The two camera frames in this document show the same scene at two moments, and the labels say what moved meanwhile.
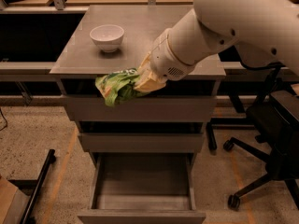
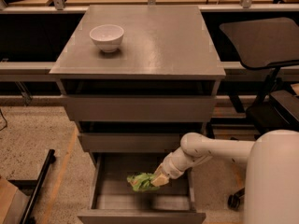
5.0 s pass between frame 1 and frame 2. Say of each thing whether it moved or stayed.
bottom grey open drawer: stayed
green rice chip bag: moved
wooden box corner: stayed
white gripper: moved
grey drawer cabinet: stayed
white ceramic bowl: stayed
